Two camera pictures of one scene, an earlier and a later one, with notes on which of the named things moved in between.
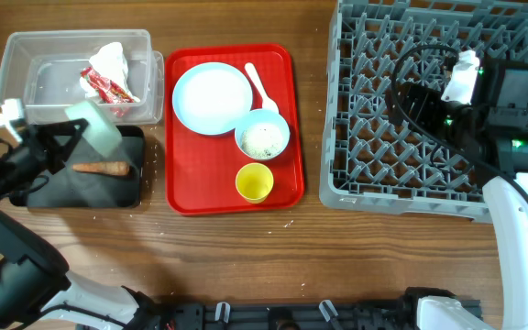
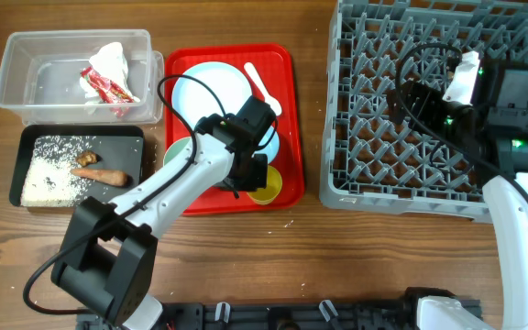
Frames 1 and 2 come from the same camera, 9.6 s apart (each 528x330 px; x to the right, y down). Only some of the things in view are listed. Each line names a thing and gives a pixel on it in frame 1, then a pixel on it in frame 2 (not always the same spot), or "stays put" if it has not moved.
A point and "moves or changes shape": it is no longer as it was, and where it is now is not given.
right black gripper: (426, 99) stays put
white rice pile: (261, 141) moves or changes shape
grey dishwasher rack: (369, 163) stays put
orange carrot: (115, 168) → (104, 177)
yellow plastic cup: (254, 182) moves or changes shape
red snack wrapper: (108, 90) stays put
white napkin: (111, 60) stays put
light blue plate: (210, 97) stays put
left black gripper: (49, 149) → (257, 179)
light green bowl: (100, 132) → (174, 147)
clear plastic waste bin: (42, 71) stays put
